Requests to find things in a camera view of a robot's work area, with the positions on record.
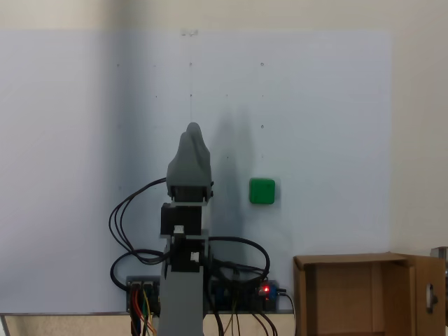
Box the thick dark loop cable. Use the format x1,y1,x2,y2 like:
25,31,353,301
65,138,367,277
110,248,165,291

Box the metal corner bracket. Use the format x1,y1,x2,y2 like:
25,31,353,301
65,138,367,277
430,246,448,277

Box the brown cardboard box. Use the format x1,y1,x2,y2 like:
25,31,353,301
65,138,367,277
293,251,447,336

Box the yellow jumper wire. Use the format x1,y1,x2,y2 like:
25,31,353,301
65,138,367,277
141,288,152,320

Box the thin black wire bundle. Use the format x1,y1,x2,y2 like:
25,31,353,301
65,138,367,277
108,177,169,264

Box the orange jumper wire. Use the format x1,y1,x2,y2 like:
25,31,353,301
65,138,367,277
129,288,158,335

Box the black USB cable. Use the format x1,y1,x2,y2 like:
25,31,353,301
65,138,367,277
279,289,297,336

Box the grey electronics board holder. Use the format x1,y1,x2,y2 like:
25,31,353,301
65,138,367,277
125,275,281,314

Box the green dice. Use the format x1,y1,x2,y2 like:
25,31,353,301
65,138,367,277
248,177,277,205

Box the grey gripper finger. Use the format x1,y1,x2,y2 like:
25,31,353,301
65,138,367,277
187,122,213,186
167,131,192,186

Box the black motor cable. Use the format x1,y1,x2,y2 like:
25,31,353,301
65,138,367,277
209,237,272,281

